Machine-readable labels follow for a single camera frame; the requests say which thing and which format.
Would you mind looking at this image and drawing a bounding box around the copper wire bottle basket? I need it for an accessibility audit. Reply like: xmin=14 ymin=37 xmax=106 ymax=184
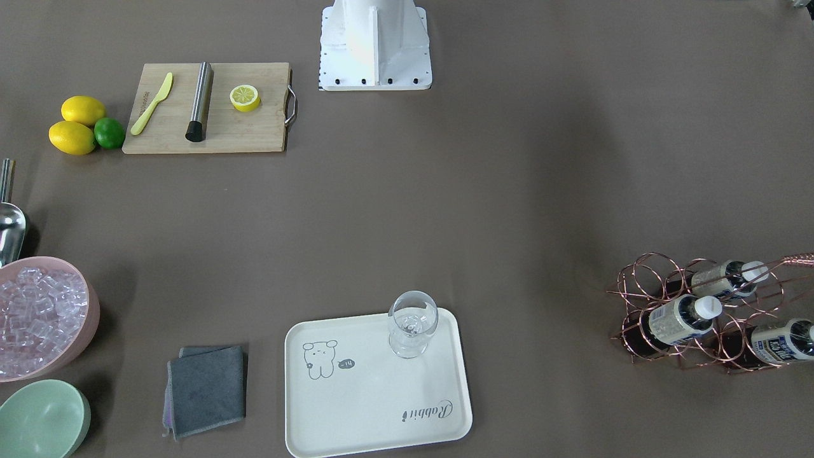
xmin=609 ymin=253 xmax=812 ymax=373

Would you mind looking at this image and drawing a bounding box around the tea bottle middle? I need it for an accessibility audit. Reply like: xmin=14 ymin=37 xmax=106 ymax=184
xmin=647 ymin=294 xmax=723 ymax=345

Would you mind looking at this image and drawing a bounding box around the tea bottle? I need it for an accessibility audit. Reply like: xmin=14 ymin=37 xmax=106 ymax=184
xmin=688 ymin=260 xmax=769 ymax=302
xmin=647 ymin=294 xmax=723 ymax=345
xmin=750 ymin=319 xmax=813 ymax=364

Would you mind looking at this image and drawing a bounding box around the tea bottle far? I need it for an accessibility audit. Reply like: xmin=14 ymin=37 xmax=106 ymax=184
xmin=688 ymin=260 xmax=769 ymax=302

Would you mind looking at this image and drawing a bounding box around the tea bottle near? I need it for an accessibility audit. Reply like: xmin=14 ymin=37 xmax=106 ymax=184
xmin=750 ymin=319 xmax=813 ymax=364

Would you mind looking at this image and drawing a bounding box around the clear wine glass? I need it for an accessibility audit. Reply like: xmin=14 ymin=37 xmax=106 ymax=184
xmin=389 ymin=290 xmax=439 ymax=359

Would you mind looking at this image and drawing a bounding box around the cream rabbit tray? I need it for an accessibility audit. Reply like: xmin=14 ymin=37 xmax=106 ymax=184
xmin=284 ymin=309 xmax=473 ymax=457

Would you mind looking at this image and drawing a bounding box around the bamboo cutting board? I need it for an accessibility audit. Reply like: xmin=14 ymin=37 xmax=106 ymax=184
xmin=122 ymin=62 xmax=291 ymax=155

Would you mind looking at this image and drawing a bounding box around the half lemon slice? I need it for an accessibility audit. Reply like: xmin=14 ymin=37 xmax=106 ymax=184
xmin=229 ymin=84 xmax=261 ymax=113

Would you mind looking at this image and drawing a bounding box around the steel muddler black tip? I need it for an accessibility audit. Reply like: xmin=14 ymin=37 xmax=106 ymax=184
xmin=185 ymin=62 xmax=214 ymax=142

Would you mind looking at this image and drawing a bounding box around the grey folded cloth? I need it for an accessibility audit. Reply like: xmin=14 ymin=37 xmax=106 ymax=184
xmin=162 ymin=345 xmax=247 ymax=441

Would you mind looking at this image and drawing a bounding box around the yellow plastic knife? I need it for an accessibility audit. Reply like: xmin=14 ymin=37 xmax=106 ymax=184
xmin=130 ymin=72 xmax=174 ymax=135

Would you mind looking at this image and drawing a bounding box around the green lime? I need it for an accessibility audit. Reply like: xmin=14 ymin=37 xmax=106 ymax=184
xmin=93 ymin=117 xmax=126 ymax=149

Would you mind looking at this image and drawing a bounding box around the yellow lemon upper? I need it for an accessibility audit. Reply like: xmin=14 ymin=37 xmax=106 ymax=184
xmin=60 ymin=95 xmax=107 ymax=128

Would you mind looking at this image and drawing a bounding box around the yellow lemon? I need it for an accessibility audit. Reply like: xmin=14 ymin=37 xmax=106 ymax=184
xmin=60 ymin=95 xmax=107 ymax=128
xmin=48 ymin=121 xmax=98 ymax=155

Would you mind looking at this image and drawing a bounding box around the yellow lemon lower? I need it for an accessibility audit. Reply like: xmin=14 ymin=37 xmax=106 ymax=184
xmin=48 ymin=121 xmax=98 ymax=155

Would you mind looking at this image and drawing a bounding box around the pink bowl with ice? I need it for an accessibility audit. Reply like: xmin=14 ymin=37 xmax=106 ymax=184
xmin=1 ymin=257 xmax=100 ymax=383

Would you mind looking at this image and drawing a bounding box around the steel ice scoop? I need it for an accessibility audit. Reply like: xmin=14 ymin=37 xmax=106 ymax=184
xmin=1 ymin=158 xmax=28 ymax=267

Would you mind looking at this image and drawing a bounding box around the green empty bowl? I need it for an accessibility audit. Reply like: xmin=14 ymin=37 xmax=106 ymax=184
xmin=1 ymin=379 xmax=91 ymax=457

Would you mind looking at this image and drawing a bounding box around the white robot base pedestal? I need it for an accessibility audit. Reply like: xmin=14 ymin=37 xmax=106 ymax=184
xmin=318 ymin=1 xmax=433 ymax=91

